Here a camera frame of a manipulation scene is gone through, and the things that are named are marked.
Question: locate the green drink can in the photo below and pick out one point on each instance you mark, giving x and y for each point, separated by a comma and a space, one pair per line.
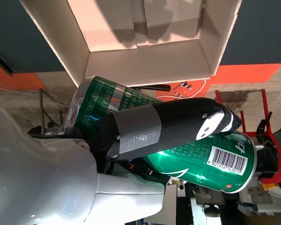
201, 171

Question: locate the cardboard box with grey tape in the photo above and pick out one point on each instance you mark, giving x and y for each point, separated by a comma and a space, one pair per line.
154, 63

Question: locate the black metal bar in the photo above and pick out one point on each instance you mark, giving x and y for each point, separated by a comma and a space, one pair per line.
154, 87

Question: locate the black tripod stand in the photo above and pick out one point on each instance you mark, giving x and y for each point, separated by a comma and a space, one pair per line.
41, 110

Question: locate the black bag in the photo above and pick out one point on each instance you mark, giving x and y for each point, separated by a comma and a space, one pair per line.
268, 152

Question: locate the white printed carton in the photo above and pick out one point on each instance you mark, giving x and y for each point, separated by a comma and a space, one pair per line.
260, 199

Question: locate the red metal frame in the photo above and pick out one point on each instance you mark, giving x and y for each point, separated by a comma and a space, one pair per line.
265, 112

